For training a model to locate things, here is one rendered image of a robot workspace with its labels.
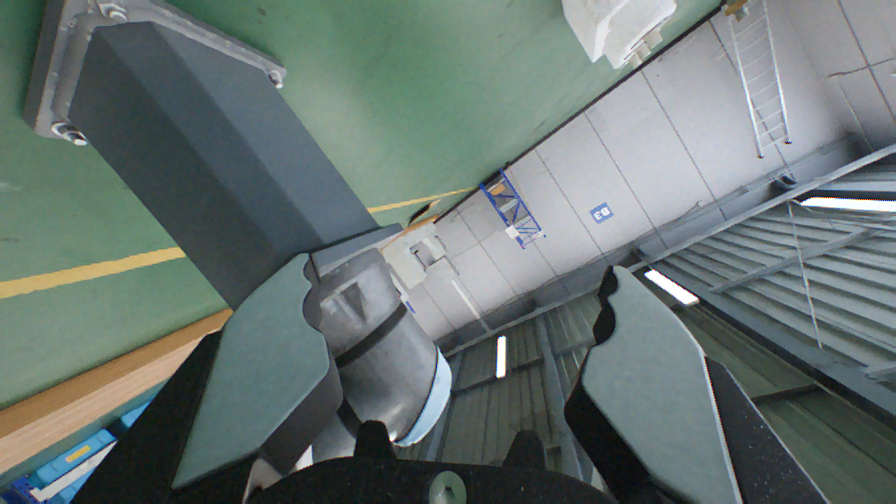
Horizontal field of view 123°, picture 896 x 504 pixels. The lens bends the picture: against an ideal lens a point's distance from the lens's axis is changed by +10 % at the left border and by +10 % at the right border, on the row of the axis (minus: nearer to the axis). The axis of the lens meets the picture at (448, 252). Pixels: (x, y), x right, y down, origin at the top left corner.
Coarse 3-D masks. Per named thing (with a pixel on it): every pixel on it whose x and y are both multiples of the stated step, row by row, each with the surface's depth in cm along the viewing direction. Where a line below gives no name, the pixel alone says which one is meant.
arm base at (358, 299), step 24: (360, 264) 29; (384, 264) 33; (336, 288) 26; (360, 288) 28; (384, 288) 31; (336, 312) 27; (360, 312) 28; (384, 312) 30; (336, 336) 27; (360, 336) 28; (384, 336) 29; (336, 360) 29
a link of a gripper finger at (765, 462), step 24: (720, 384) 6; (720, 408) 5; (744, 408) 5; (744, 432) 5; (768, 432) 5; (744, 456) 5; (768, 456) 5; (792, 456) 5; (744, 480) 4; (768, 480) 4; (792, 480) 4
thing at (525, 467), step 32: (384, 448) 5; (512, 448) 5; (544, 448) 5; (288, 480) 4; (320, 480) 4; (352, 480) 4; (384, 480) 4; (416, 480) 4; (448, 480) 4; (480, 480) 4; (512, 480) 4; (544, 480) 4; (576, 480) 4
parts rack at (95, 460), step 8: (408, 304) 713; (96, 456) 224; (104, 456) 227; (88, 464) 219; (96, 464) 222; (72, 472) 212; (80, 472) 215; (24, 480) 197; (64, 480) 208; (72, 480) 211; (8, 488) 194; (16, 488) 194; (24, 488) 196; (32, 488) 198; (48, 488) 202; (56, 488) 205; (0, 496) 211; (8, 496) 215; (16, 496) 218; (24, 496) 195; (32, 496) 197; (40, 496) 198; (48, 496) 201
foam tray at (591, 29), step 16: (576, 0) 55; (592, 0) 50; (608, 0) 49; (624, 0) 48; (576, 16) 64; (592, 16) 51; (608, 16) 50; (576, 32) 77; (592, 32) 58; (608, 32) 61; (592, 48) 69
